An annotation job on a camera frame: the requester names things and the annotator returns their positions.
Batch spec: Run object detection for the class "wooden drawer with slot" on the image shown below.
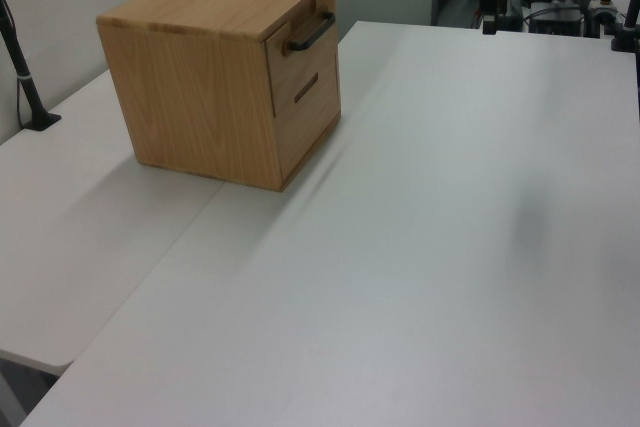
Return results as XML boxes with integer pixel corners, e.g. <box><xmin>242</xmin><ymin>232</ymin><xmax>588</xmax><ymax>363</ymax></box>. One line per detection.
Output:
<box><xmin>272</xmin><ymin>57</ymin><xmax>343</xmax><ymax>187</ymax></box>

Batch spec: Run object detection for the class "wooden drawer cabinet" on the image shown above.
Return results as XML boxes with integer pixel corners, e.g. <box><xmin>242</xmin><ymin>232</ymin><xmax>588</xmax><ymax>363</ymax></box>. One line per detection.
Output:
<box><xmin>95</xmin><ymin>0</ymin><xmax>343</xmax><ymax>194</ymax></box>

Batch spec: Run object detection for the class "wooden drawer with black handle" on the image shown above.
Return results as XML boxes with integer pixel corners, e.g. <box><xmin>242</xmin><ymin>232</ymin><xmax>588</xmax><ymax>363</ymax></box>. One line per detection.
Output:
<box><xmin>264</xmin><ymin>0</ymin><xmax>339</xmax><ymax>117</ymax></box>

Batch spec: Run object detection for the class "silver clamp with black knob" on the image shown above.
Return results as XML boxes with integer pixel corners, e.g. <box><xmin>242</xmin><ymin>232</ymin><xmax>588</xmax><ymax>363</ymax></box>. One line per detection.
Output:
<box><xmin>587</xmin><ymin>0</ymin><xmax>619</xmax><ymax>39</ymax></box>

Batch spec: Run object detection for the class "black camera pole with base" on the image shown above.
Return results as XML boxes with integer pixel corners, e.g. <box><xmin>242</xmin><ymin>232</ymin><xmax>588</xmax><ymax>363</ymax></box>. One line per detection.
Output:
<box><xmin>0</xmin><ymin>0</ymin><xmax>63</xmax><ymax>133</ymax></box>

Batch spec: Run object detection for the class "thin black cable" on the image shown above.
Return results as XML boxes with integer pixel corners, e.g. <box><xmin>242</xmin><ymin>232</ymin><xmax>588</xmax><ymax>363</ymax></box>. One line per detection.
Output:
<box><xmin>13</xmin><ymin>77</ymin><xmax>27</xmax><ymax>129</ymax></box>

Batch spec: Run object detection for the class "black equipment box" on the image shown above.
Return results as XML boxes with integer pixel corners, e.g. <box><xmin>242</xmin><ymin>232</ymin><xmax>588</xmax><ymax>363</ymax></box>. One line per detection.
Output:
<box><xmin>529</xmin><ymin>9</ymin><xmax>585</xmax><ymax>37</ymax></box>

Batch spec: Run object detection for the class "black clamp stand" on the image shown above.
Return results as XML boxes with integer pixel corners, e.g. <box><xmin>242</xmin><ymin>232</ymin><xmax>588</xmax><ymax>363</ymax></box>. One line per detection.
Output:
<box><xmin>609</xmin><ymin>0</ymin><xmax>640</xmax><ymax>53</ymax></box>

